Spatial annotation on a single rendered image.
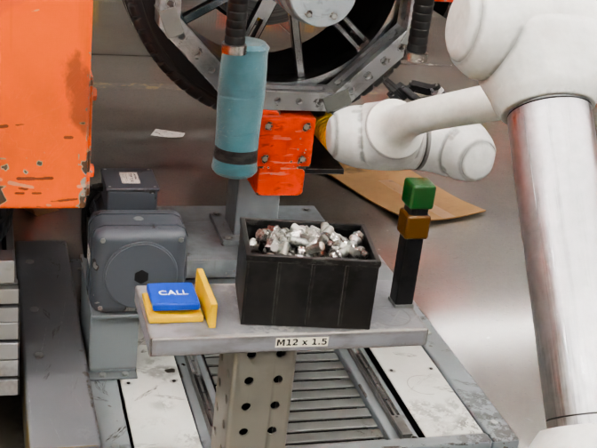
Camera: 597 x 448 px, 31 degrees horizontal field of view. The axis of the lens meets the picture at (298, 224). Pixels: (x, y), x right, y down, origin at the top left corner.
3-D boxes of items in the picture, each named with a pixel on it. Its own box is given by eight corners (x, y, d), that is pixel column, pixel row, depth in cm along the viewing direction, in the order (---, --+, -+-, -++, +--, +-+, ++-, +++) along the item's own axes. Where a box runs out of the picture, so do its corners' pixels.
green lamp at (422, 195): (424, 200, 167) (427, 176, 166) (433, 210, 164) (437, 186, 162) (400, 200, 166) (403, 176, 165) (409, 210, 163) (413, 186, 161)
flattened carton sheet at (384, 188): (378, 155, 375) (379, 145, 374) (484, 214, 334) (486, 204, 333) (307, 164, 359) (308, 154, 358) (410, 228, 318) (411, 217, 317)
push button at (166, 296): (191, 294, 165) (192, 281, 164) (199, 316, 159) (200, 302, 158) (146, 295, 163) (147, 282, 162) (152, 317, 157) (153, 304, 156)
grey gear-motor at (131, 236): (151, 287, 248) (160, 144, 234) (181, 385, 211) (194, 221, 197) (71, 289, 243) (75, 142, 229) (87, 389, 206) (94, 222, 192)
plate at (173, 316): (194, 297, 166) (194, 291, 165) (202, 322, 159) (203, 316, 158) (141, 298, 164) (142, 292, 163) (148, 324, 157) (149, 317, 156)
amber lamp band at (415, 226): (418, 229, 169) (423, 206, 168) (428, 240, 166) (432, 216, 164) (395, 229, 168) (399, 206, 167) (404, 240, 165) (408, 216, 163)
